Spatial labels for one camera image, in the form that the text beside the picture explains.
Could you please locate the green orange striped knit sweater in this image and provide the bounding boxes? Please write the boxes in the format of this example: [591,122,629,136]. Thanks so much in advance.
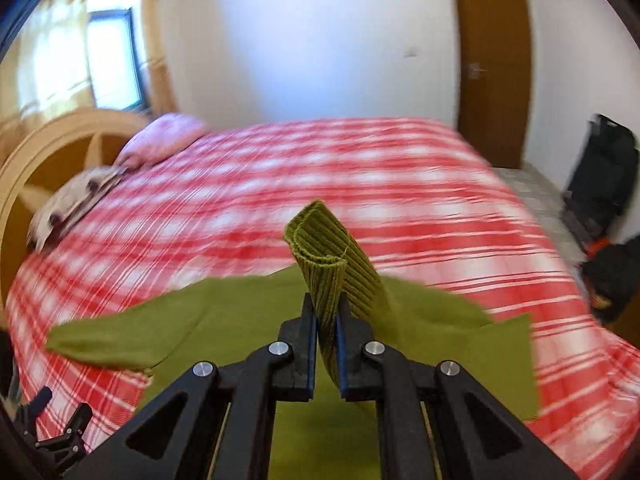
[46,202,539,479]

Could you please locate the white patterned pillow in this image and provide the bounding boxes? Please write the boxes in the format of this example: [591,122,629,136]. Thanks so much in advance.
[27,166,127,252]

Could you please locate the red white plaid bedspread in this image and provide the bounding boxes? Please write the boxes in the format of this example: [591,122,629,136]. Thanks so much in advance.
[3,118,639,479]

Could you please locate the black bag on floor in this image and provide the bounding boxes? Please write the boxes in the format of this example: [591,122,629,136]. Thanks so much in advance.
[579,236,639,324]

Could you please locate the cream wooden headboard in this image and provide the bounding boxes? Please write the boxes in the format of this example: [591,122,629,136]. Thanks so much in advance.
[1,108,150,302]

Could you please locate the pink pillow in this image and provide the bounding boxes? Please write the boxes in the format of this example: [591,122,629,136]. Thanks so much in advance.
[114,113,212,170]

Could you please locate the beige patterned curtain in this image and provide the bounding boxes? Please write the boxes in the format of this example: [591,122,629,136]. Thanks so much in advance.
[138,0,178,118]

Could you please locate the brown wooden door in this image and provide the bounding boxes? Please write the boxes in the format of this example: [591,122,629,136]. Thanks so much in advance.
[456,0,533,169]

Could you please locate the silver door handle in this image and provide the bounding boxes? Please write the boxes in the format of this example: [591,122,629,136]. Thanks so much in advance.
[466,62,487,79]

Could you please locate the white wall switch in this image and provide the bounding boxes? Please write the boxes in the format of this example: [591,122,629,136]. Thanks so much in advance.
[404,47,419,58]

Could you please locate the window with dark frame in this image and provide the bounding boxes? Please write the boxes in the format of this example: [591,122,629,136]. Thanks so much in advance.
[87,0,148,112]

